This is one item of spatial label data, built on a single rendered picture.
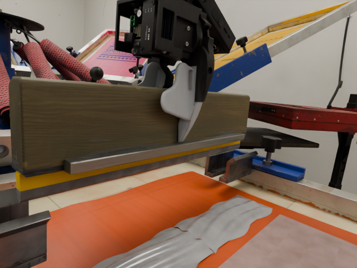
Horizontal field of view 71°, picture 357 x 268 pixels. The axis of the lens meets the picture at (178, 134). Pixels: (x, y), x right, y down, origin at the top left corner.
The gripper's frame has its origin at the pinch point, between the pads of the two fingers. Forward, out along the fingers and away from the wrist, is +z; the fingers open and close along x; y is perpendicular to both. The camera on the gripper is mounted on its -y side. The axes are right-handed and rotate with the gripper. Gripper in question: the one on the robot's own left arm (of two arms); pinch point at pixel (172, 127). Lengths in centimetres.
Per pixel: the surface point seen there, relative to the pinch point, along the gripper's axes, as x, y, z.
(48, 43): -71, -11, -15
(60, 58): -69, -14, -11
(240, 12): -110, -200, -81
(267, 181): 4.3, -25.6, 11.7
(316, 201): 13.5, -25.6, 12.3
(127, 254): 2.5, 8.0, 13.4
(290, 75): -54, -200, -25
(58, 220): -9.0, 10.6, 13.6
